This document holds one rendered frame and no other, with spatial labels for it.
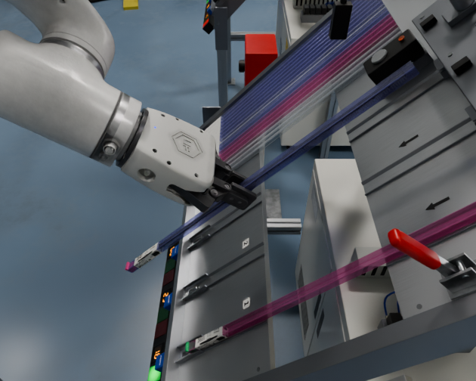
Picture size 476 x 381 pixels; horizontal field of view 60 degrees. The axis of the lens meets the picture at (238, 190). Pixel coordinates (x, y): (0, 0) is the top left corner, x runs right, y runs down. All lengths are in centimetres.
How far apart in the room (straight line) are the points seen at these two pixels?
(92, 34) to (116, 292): 126
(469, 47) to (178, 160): 34
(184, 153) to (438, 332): 32
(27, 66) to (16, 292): 141
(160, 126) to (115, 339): 116
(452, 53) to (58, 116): 43
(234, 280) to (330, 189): 50
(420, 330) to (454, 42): 32
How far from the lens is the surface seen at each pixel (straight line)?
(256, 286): 62
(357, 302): 89
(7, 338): 171
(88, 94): 46
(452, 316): 43
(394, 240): 36
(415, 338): 44
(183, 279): 77
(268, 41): 139
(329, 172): 113
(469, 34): 56
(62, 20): 51
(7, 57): 47
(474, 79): 50
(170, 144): 48
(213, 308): 68
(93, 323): 162
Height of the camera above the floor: 137
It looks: 45 degrees down
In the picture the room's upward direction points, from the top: straight up
